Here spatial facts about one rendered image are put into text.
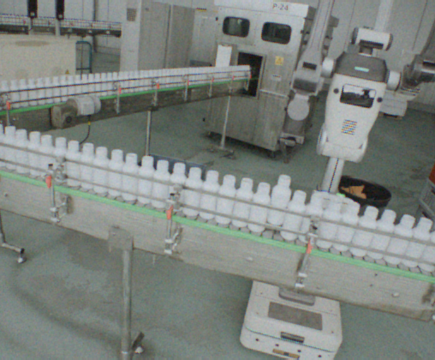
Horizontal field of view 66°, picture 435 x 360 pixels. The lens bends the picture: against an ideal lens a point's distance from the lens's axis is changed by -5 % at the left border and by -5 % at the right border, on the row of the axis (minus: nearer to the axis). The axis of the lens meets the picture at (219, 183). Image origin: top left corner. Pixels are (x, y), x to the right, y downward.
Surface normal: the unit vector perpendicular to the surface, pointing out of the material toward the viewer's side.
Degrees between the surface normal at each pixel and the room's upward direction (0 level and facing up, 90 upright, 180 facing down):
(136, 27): 90
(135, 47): 90
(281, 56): 90
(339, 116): 90
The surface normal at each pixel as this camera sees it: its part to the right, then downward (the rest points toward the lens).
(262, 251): -0.23, 0.38
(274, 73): -0.51, 0.29
